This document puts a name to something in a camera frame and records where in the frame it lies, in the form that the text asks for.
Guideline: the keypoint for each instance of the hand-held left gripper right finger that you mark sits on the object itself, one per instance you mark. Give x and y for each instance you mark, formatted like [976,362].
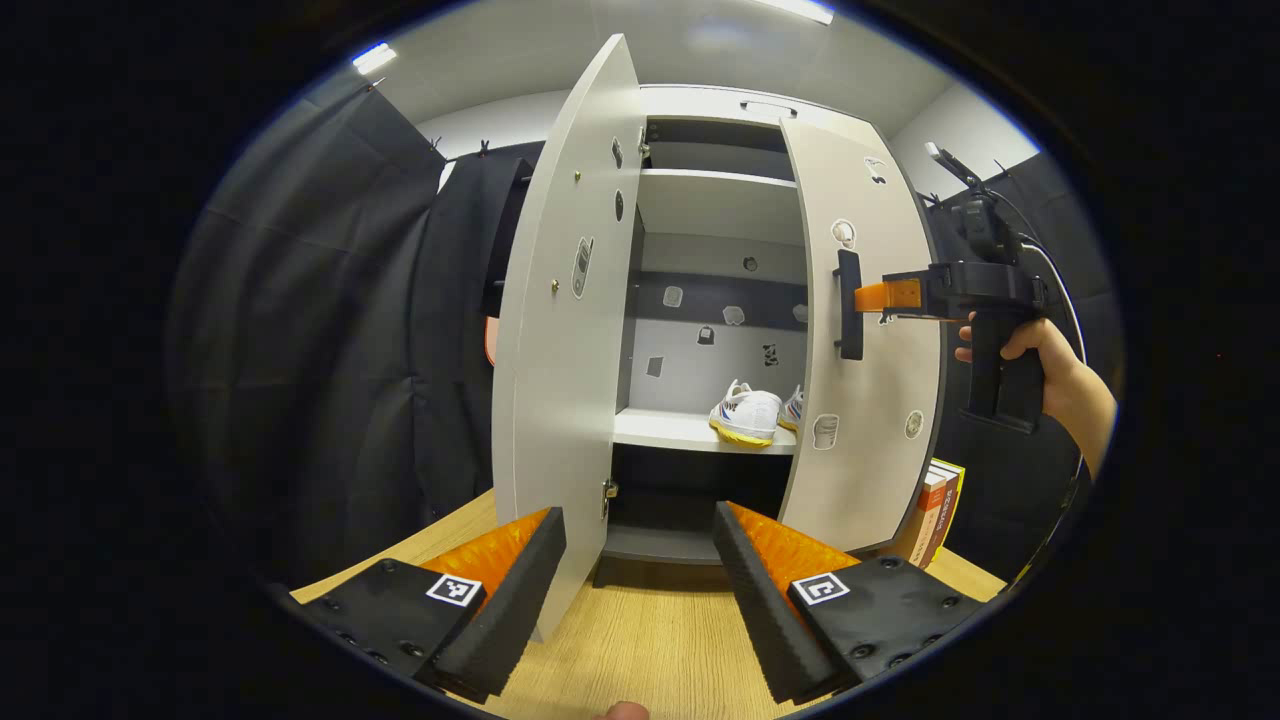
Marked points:
[765,610]

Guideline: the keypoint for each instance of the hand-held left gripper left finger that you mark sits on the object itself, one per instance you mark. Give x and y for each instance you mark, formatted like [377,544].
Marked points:
[510,600]

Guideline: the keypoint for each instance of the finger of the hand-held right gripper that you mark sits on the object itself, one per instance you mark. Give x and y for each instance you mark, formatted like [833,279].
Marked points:
[890,297]

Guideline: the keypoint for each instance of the white canvas shoe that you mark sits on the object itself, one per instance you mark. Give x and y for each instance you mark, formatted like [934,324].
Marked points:
[745,412]
[793,408]

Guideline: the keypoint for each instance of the white shoe cabinet door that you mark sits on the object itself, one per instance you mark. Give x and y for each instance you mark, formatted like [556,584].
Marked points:
[560,400]
[880,450]

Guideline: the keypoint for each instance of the white shoe cabinet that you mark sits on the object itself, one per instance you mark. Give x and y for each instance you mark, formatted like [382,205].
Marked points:
[690,390]

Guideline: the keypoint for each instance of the metal door hinge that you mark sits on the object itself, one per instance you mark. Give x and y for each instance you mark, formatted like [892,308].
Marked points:
[644,145]
[610,498]

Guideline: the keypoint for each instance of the white cabinet shelf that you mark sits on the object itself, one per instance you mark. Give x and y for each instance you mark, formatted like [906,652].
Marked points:
[660,430]
[720,205]

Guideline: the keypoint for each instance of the red and white book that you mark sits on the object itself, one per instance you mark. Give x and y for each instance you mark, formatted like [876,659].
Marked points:
[925,515]

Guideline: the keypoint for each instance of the yellow book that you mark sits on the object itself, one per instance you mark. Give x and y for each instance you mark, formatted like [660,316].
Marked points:
[953,490]

